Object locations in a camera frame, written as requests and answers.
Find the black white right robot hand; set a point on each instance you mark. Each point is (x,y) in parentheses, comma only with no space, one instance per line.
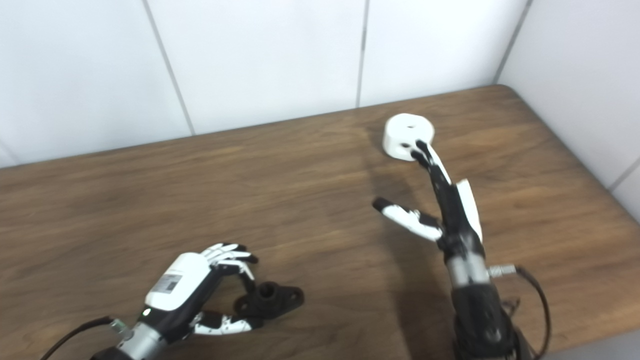
(457,215)

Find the black flanged holder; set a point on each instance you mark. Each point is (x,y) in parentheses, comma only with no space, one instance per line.
(272,300)

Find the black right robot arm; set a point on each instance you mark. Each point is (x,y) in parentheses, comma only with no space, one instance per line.
(477,310)

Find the round white plastic piece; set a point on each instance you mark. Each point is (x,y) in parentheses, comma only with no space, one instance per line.
(405,132)

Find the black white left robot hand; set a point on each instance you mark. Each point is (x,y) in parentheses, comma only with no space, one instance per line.
(182,282)

